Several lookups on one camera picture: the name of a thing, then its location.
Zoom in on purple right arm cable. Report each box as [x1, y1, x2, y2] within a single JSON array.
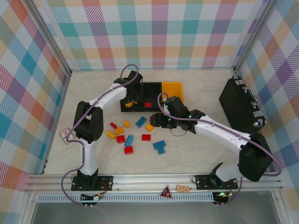
[[158, 92, 283, 207]]

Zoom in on playing card box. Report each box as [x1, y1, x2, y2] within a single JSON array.
[[58, 127, 78, 146]]

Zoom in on small power connector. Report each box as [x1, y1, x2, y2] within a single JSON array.
[[214, 190, 234, 199], [80, 193, 105, 202]]

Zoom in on blue lego brick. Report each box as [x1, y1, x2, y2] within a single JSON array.
[[124, 134, 135, 147], [135, 116, 147, 128]]

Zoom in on red triangle sign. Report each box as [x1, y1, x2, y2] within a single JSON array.
[[160, 185, 173, 200]]

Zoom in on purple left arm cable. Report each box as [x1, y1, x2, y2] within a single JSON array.
[[61, 63, 142, 207]]

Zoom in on aluminium frame post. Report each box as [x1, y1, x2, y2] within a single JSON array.
[[24, 0, 72, 77], [233, 0, 280, 73]]

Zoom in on black plastic bin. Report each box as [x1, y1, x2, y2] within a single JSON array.
[[141, 82, 164, 112], [120, 83, 143, 113]]

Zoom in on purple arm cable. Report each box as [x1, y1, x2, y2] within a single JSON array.
[[61, 63, 142, 207], [158, 92, 283, 207]]

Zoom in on wide aluminium mounting rail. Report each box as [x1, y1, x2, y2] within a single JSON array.
[[25, 173, 284, 195]]

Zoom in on aluminium floor rail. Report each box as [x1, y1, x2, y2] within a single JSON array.
[[40, 71, 72, 175], [71, 68, 236, 72]]

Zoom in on black hard case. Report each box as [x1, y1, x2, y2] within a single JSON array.
[[219, 74, 267, 140]]

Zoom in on thin black cable loop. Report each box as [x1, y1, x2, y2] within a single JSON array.
[[170, 127, 188, 138]]

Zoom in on blue T-shaped lego piece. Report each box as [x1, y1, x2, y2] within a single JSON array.
[[152, 140, 168, 155]]

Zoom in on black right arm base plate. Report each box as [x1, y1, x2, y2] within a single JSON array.
[[195, 174, 239, 191]]

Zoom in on small wooden tag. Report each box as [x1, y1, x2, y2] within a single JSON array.
[[175, 184, 191, 193]]

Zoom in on slotted grey cable duct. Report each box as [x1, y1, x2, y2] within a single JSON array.
[[37, 195, 214, 203]]

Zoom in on yellow plastic bin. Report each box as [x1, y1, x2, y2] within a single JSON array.
[[162, 81, 185, 105]]

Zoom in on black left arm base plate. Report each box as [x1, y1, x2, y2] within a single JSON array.
[[71, 175, 114, 192]]

